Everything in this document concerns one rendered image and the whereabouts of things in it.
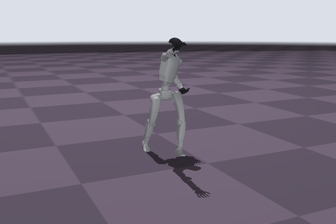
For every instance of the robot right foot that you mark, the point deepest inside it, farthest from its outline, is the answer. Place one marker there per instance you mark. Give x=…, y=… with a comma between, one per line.
x=145, y=147

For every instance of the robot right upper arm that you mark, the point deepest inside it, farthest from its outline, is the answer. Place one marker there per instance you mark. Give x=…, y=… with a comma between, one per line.
x=165, y=57

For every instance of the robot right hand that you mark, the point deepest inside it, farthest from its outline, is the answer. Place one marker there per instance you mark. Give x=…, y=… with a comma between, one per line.
x=178, y=46

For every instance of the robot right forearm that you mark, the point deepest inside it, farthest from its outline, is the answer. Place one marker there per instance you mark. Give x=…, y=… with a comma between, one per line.
x=170, y=52

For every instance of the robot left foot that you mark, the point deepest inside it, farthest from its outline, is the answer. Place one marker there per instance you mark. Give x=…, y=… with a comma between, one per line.
x=180, y=152

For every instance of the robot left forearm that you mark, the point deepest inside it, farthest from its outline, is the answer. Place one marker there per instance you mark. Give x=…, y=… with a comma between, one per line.
x=177, y=83

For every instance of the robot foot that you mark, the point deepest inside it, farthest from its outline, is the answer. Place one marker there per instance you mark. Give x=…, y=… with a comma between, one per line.
x=180, y=152
x=145, y=147

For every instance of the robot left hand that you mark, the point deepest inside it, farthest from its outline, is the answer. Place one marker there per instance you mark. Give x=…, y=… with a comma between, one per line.
x=183, y=90

